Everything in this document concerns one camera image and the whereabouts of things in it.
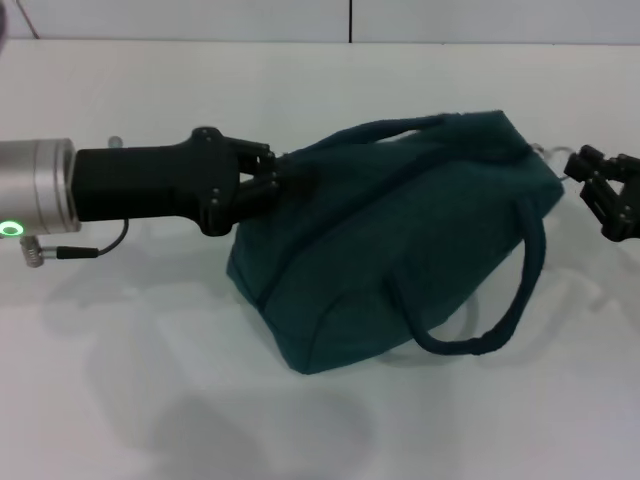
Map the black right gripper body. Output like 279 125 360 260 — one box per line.
602 153 640 245

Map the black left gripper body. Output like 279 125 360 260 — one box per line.
72 126 244 239

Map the dark teal lunch bag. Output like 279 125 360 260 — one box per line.
225 108 574 376

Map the black cable silver connector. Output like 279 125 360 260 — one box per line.
19 219 131 269

